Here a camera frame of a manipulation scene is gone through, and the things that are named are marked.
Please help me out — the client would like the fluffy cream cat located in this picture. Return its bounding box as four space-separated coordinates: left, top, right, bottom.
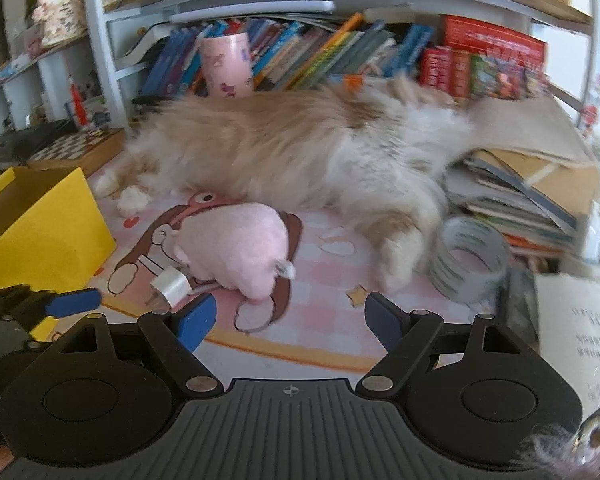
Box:
92 72 476 293

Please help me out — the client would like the white power plug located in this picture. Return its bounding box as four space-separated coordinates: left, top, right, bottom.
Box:
149 266 193 308

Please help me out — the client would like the pink plush toy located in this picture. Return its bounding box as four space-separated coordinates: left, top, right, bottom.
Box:
167 202 297 301

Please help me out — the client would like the stack of notebooks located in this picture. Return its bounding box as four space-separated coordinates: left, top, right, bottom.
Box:
442 95 600 261

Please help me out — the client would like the row of colourful books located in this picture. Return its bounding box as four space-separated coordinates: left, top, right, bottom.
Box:
140 12 436 93

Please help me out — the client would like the wooden chessboard box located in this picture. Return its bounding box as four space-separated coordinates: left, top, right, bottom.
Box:
27 127 126 178

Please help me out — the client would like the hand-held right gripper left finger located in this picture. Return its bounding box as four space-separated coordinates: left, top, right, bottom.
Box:
42 292 224 397

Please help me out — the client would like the yellow cardboard box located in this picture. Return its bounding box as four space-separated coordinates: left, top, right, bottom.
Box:
0 166 117 342

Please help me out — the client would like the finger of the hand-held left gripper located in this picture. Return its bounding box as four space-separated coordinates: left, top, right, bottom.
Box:
0 284 102 333

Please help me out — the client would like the white paper sheet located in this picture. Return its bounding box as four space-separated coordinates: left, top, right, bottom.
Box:
532 270 600 406

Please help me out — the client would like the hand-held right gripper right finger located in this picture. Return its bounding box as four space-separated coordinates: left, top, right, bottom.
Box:
356 291 538 398

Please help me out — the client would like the pink printed cup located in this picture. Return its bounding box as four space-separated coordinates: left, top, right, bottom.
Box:
198 32 255 98

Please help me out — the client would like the white wooden bookshelf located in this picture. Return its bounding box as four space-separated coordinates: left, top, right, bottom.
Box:
80 0 600 136

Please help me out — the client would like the white side shelf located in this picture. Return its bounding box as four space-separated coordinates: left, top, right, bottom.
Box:
0 35 111 136

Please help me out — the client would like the grey clear tape roll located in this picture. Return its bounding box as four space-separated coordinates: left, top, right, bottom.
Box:
428 216 512 305

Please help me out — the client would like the white jar green lid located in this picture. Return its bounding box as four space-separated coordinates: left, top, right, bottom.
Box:
87 95 112 126

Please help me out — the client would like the grey fuzzy pompom charm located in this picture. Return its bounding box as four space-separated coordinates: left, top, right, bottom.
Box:
515 405 600 480

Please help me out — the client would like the red book box set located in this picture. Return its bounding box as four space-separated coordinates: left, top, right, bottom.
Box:
420 15 548 101

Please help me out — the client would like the red slim bottle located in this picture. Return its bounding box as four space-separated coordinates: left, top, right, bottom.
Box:
70 77 88 128

